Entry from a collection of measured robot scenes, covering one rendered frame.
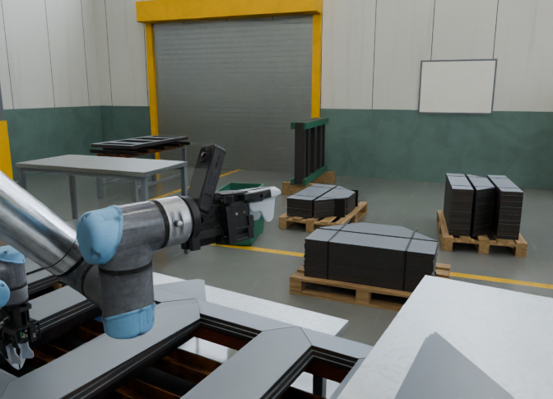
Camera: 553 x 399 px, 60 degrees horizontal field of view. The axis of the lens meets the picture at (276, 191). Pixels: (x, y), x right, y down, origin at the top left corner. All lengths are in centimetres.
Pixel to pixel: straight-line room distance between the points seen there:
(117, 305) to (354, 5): 895
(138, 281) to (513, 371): 82
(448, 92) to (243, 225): 840
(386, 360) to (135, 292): 63
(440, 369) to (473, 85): 818
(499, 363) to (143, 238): 83
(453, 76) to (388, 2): 175
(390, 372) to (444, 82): 819
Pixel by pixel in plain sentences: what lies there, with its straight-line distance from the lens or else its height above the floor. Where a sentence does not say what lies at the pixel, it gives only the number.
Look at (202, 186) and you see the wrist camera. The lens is 76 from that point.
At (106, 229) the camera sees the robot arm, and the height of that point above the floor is 145.
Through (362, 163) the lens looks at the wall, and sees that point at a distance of 939.
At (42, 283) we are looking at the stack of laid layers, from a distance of 228.
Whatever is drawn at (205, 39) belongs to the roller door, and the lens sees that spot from 1047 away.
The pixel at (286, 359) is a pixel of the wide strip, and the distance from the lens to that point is 150.
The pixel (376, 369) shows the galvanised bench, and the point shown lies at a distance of 111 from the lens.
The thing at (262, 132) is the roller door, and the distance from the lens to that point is 990.
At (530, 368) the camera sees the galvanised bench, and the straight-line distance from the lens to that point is 122.
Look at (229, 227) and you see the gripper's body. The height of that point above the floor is 142.
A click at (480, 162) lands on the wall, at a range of 921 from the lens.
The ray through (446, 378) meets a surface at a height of 107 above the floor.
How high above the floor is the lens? 163
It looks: 12 degrees down
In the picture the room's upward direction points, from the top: straight up
